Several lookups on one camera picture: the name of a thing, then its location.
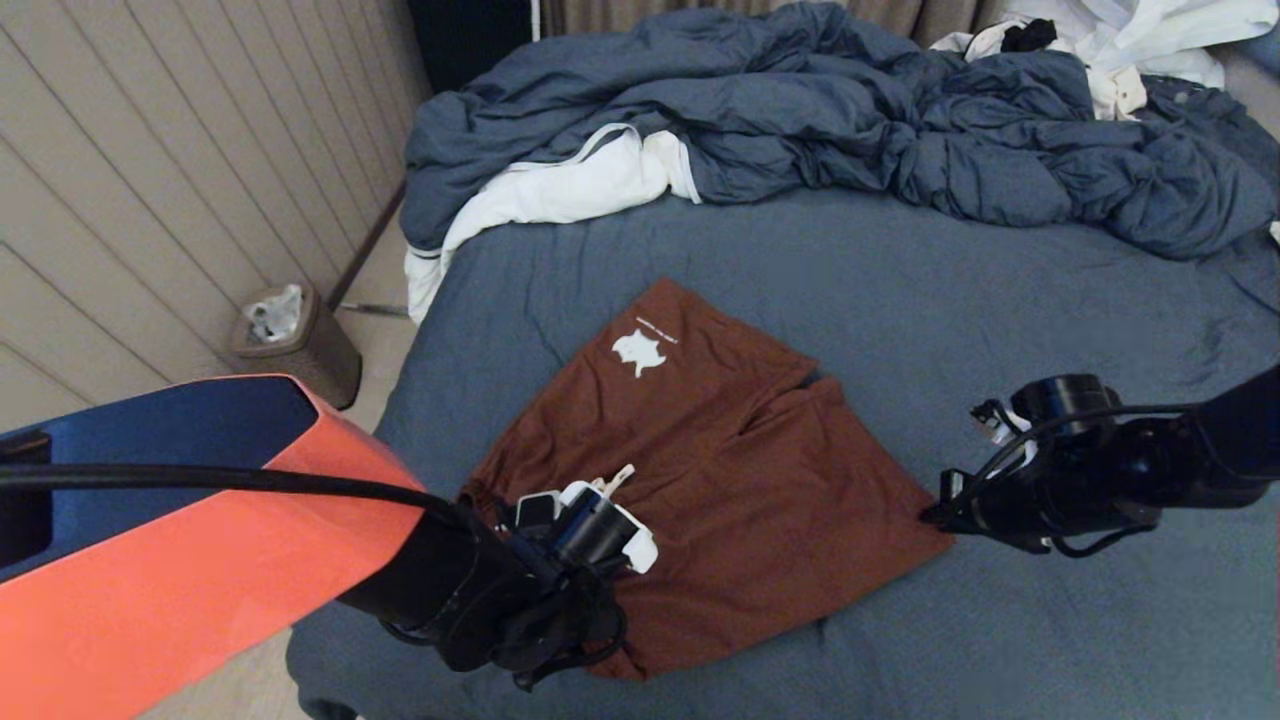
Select rust brown drawstring shorts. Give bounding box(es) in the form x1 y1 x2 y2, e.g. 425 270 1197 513
460 278 956 681

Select bed with blue sheet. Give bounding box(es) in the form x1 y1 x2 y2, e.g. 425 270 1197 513
285 185 1280 720

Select brown trash bin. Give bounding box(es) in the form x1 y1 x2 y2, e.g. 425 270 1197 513
222 285 363 413

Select clear plastic bin liner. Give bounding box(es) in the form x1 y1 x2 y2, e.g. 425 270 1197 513
243 284 303 344

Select cream buttoned garment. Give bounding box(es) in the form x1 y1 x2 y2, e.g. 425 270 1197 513
928 20 1148 123

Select white pillow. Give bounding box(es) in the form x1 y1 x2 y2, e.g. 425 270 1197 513
403 123 703 326

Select rumpled blue duvet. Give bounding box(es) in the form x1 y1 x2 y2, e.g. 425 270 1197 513
400 0 1280 263

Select black cloth item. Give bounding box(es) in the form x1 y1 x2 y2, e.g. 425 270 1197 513
1000 18 1059 54

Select white shirt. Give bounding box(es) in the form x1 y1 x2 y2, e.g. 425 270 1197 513
1000 0 1280 91

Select blue pillow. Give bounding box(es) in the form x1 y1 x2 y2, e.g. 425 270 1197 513
1235 25 1280 81

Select dark cabinet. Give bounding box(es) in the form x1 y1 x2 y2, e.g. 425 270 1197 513
407 0 533 96

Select beige curtain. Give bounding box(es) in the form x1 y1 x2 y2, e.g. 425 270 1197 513
540 0 1011 49

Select white right camera bracket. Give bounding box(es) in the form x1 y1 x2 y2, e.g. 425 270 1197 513
1000 425 1041 471

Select white camera bracket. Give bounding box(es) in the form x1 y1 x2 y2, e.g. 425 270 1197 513
1000 425 1041 471
558 478 659 576

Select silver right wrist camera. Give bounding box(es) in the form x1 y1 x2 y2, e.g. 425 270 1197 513
968 398 1021 446

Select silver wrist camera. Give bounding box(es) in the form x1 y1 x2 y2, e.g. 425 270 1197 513
968 398 1021 446
513 490 563 533

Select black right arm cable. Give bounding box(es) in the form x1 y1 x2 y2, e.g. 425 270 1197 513
940 400 1231 559

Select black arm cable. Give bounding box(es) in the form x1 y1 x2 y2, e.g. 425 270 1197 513
0 462 561 591
940 400 1231 559

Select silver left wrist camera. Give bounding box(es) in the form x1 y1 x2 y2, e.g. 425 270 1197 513
513 490 563 533

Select white left camera bracket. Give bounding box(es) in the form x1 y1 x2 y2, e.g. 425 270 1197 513
558 478 659 576

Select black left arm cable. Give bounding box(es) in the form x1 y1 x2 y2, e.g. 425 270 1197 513
0 462 561 591

